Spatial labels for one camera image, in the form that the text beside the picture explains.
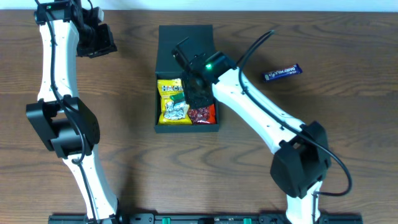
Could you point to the yellow candy bag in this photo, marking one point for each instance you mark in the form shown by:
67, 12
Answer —
170, 113

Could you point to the blue chocolate bar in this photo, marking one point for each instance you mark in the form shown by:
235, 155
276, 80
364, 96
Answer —
282, 73

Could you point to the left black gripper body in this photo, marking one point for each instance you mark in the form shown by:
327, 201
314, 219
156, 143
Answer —
101, 50

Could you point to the red Hacks candy bag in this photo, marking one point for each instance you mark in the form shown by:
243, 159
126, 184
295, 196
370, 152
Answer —
205, 115

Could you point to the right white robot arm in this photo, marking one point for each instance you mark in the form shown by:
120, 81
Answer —
298, 166

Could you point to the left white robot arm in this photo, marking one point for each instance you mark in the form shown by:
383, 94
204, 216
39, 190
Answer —
65, 125

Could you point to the green candy bar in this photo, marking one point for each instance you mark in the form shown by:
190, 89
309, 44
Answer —
178, 98

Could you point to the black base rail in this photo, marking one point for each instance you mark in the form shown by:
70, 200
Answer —
149, 218

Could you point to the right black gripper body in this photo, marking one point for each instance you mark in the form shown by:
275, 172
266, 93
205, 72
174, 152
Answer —
196, 101

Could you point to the black gift box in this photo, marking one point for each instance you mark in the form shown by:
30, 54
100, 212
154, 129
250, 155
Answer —
197, 39

